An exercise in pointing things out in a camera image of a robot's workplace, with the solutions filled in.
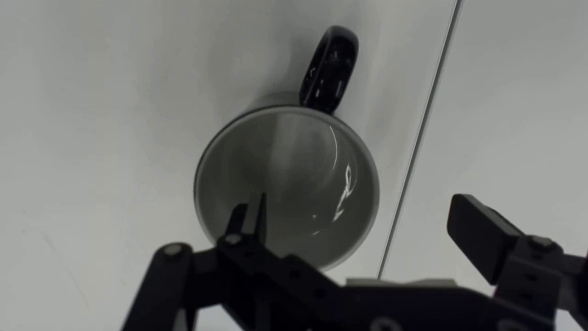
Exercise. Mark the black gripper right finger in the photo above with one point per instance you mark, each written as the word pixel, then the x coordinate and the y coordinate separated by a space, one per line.
pixel 490 240

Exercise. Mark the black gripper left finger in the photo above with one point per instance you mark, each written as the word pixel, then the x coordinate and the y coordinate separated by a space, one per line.
pixel 245 288

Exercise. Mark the black mug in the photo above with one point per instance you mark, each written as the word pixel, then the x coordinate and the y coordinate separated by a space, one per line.
pixel 287 172

